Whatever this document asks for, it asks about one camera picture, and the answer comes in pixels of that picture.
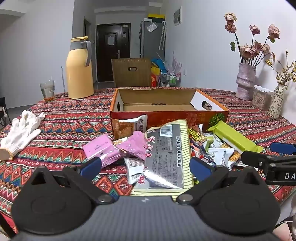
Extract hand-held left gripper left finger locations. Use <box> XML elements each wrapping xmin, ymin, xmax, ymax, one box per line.
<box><xmin>31</xmin><ymin>157</ymin><xmax>115</xmax><ymax>205</ymax></box>

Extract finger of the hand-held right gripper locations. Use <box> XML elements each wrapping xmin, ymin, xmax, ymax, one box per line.
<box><xmin>241</xmin><ymin>151</ymin><xmax>270</xmax><ymax>169</ymax></box>
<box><xmin>270</xmin><ymin>142</ymin><xmax>296</xmax><ymax>154</ymax></box>

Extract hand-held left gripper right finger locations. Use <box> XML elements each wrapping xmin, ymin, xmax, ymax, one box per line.
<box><xmin>176</xmin><ymin>157</ymin><xmax>266</xmax><ymax>205</ymax></box>

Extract white orange snack packet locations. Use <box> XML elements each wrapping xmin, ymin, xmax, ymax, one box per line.
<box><xmin>228</xmin><ymin>150</ymin><xmax>242</xmax><ymax>171</ymax></box>

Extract pink snack packet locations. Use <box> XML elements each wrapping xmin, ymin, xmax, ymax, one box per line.
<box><xmin>118</xmin><ymin>131</ymin><xmax>148</xmax><ymax>160</ymax></box>
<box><xmin>83</xmin><ymin>134</ymin><xmax>123</xmax><ymax>168</ymax></box>

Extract colourful cartoon snack packet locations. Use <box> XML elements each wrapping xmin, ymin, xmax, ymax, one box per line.
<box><xmin>188</xmin><ymin>137</ymin><xmax>218</xmax><ymax>167</ymax></box>

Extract white green snack packet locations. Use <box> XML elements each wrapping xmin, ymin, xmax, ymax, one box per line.
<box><xmin>207</xmin><ymin>147</ymin><xmax>235</xmax><ymax>171</ymax></box>

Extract yellow black snack packet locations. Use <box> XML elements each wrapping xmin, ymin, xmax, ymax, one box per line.
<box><xmin>188</xmin><ymin>126</ymin><xmax>207</xmax><ymax>142</ymax></box>

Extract large silver snack packet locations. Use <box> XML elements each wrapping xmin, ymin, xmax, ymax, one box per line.
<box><xmin>131</xmin><ymin>119</ymin><xmax>195</xmax><ymax>196</ymax></box>

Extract orange cardboard box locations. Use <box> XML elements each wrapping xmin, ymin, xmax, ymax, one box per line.
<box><xmin>110</xmin><ymin>88</ymin><xmax>229</xmax><ymax>139</ymax></box>

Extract patterned tablecloth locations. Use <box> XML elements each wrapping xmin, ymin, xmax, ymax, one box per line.
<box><xmin>0</xmin><ymin>87</ymin><xmax>296</xmax><ymax>232</ymax></box>

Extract floral ceramic vase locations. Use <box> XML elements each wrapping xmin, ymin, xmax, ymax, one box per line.
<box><xmin>268</xmin><ymin>84</ymin><xmax>285</xmax><ymax>118</ymax></box>

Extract clear seed container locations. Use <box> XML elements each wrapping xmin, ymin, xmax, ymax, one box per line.
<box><xmin>252</xmin><ymin>85</ymin><xmax>274</xmax><ymax>111</ymax></box>

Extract yellow flower branches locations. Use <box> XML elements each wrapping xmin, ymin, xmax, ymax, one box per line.
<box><xmin>266</xmin><ymin>49</ymin><xmax>296</xmax><ymax>86</ymax></box>

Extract white cotton glove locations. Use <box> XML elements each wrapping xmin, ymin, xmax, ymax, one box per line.
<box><xmin>0</xmin><ymin>110</ymin><xmax>45</xmax><ymax>160</ymax></box>

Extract pink ceramic vase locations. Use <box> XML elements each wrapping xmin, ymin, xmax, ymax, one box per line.
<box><xmin>235</xmin><ymin>62</ymin><xmax>257</xmax><ymax>101</ymax></box>

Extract glass cup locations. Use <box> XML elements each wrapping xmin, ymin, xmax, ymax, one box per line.
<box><xmin>40</xmin><ymin>80</ymin><xmax>55</xmax><ymax>102</ymax></box>

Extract yellow thermos jug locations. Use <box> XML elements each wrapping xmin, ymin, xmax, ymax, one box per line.
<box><xmin>65</xmin><ymin>36</ymin><xmax>94</xmax><ymax>99</ymax></box>

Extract dried rose bouquet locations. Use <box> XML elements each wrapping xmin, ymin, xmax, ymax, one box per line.
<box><xmin>223</xmin><ymin>13</ymin><xmax>280</xmax><ymax>67</ymax></box>

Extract dark entrance door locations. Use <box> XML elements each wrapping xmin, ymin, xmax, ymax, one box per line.
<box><xmin>96</xmin><ymin>23</ymin><xmax>131</xmax><ymax>82</ymax></box>

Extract blue plastic item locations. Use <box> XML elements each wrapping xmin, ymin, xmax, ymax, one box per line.
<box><xmin>151</xmin><ymin>59</ymin><xmax>167</xmax><ymax>71</ymax></box>

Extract grey refrigerator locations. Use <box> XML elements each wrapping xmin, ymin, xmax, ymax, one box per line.
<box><xmin>140</xmin><ymin>20</ymin><xmax>166</xmax><ymax>59</ymax></box>

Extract folded umbrella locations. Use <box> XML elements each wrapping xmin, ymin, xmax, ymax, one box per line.
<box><xmin>159</xmin><ymin>21</ymin><xmax>166</xmax><ymax>51</ymax></box>

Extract wire storage rack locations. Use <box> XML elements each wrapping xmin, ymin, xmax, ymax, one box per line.
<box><xmin>159</xmin><ymin>71</ymin><xmax>181</xmax><ymax>87</ymax></box>

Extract wall electrical panel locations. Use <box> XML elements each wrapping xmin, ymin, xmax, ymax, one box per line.
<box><xmin>173</xmin><ymin>6</ymin><xmax>182</xmax><ymax>26</ymax></box>

